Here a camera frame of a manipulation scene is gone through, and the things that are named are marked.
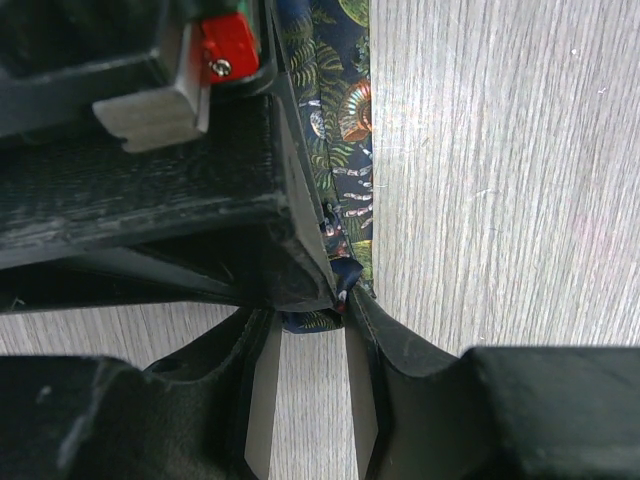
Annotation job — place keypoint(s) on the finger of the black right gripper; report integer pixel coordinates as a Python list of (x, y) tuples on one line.
[(231, 218)]

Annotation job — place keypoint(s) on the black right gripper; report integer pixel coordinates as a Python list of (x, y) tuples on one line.
[(146, 72)]

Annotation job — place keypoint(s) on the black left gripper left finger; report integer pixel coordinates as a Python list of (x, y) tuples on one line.
[(204, 412)]

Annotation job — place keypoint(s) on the dark patterned necktie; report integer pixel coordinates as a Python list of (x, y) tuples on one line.
[(328, 46)]

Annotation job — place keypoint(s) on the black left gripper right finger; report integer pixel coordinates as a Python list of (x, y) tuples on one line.
[(491, 413)]

